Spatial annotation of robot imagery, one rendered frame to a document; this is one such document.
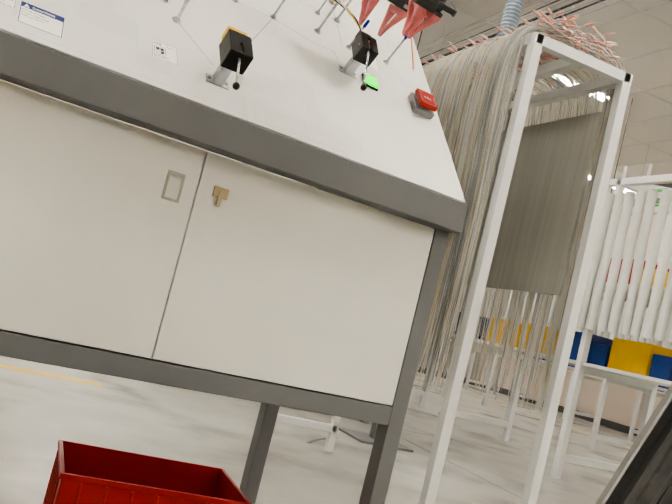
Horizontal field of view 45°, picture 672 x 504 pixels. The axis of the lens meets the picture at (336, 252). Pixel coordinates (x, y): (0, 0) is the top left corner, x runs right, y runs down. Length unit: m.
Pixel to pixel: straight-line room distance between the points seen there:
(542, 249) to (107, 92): 1.54
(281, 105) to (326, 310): 0.42
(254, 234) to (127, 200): 0.25
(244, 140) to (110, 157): 0.24
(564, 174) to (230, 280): 1.34
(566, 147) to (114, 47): 1.55
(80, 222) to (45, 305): 0.15
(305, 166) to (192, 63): 0.29
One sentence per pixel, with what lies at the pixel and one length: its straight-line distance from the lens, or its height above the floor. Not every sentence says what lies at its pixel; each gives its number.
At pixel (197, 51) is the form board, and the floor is 0.98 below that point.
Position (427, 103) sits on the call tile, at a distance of 1.92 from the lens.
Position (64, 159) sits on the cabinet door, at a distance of 1.46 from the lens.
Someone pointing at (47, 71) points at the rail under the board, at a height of 0.83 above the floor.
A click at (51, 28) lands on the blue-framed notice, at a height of 0.91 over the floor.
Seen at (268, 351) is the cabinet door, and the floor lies 0.46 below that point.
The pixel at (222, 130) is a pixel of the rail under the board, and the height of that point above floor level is 0.83.
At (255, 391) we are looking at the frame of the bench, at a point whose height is 0.38.
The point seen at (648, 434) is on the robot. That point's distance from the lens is 0.58.
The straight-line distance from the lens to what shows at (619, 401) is 12.57.
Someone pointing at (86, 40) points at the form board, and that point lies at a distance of 1.49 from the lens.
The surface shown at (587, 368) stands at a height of 0.63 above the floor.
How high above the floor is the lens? 0.55
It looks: 5 degrees up
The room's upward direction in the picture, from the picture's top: 14 degrees clockwise
